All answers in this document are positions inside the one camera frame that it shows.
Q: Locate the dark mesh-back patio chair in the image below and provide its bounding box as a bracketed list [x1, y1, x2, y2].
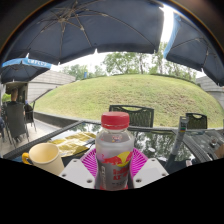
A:
[109, 104, 155, 128]
[185, 112, 208, 130]

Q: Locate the grey low building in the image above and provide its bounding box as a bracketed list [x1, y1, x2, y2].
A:
[26, 69, 77, 103]

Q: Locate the large navy patio umbrella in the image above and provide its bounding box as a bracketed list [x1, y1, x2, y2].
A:
[0, 0, 166, 66]

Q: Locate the grey marked pole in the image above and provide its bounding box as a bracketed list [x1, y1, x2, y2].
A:
[164, 115, 190, 169]

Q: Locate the crumpled yellow foil wrapper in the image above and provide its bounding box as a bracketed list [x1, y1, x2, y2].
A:
[48, 131, 98, 158]

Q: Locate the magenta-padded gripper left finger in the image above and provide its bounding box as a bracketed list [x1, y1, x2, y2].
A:
[59, 148, 98, 190]

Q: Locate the navy umbrella with blue trim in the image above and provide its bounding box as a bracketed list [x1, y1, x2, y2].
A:
[0, 57, 53, 84]
[163, 11, 224, 87]

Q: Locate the cream cup with yellow handle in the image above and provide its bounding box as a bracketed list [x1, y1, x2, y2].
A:
[21, 142, 65, 177]

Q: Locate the red-capped clear drink bottle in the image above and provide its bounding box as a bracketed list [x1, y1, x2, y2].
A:
[94, 111, 135, 192]

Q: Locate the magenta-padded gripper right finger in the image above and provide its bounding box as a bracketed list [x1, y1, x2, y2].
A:
[129, 148, 170, 190]

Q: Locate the person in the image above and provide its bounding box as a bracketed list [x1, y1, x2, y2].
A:
[6, 87, 34, 114]

